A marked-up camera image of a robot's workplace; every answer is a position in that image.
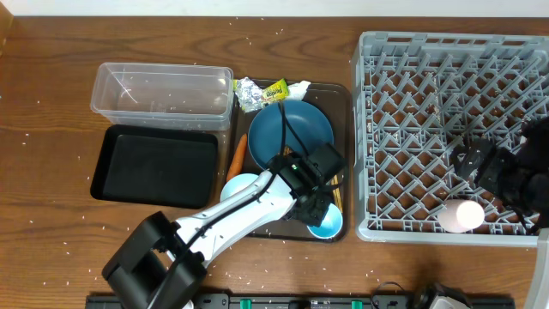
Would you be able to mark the light blue rice bowl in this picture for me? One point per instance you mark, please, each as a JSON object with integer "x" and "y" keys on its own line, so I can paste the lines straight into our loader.
{"x": 237, "y": 184}

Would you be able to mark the black rectangular tray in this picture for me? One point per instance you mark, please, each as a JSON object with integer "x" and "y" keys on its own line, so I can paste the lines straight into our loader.
{"x": 163, "y": 167}

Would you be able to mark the small light blue cup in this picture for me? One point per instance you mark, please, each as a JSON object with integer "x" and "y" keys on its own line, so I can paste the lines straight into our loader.
{"x": 330, "y": 226}

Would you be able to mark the large dark blue bowl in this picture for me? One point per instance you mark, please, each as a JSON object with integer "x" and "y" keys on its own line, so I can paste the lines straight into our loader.
{"x": 309, "y": 123}

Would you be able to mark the clear plastic bin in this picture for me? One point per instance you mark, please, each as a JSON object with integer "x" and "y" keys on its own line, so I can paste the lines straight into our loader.
{"x": 168, "y": 96}

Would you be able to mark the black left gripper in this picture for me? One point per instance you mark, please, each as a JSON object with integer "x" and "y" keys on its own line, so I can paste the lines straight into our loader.
{"x": 312, "y": 210}

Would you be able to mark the yellow snack wrapper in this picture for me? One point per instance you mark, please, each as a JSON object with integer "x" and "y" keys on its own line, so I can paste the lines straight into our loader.
{"x": 275, "y": 92}

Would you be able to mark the grey dishwasher rack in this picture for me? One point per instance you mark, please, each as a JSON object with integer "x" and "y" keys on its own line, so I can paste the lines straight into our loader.
{"x": 416, "y": 96}

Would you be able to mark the pink plastic cup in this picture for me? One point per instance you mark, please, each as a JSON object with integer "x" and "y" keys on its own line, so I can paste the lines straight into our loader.
{"x": 460, "y": 216}

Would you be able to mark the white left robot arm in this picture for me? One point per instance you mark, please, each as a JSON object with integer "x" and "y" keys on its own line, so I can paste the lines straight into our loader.
{"x": 163, "y": 263}

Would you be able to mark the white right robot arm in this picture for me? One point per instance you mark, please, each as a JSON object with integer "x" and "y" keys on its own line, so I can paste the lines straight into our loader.
{"x": 520, "y": 182}

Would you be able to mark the crumpled white tissue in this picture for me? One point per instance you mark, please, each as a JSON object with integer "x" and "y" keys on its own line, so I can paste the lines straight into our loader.
{"x": 297, "y": 91}

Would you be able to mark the orange carrot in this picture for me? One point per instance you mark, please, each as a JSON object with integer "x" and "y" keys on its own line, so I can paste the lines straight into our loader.
{"x": 238, "y": 158}

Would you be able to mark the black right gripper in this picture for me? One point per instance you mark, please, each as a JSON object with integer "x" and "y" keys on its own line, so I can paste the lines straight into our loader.
{"x": 476, "y": 161}

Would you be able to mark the crumpled aluminium foil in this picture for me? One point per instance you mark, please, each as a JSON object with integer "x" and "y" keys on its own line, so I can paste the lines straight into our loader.
{"x": 249, "y": 95}

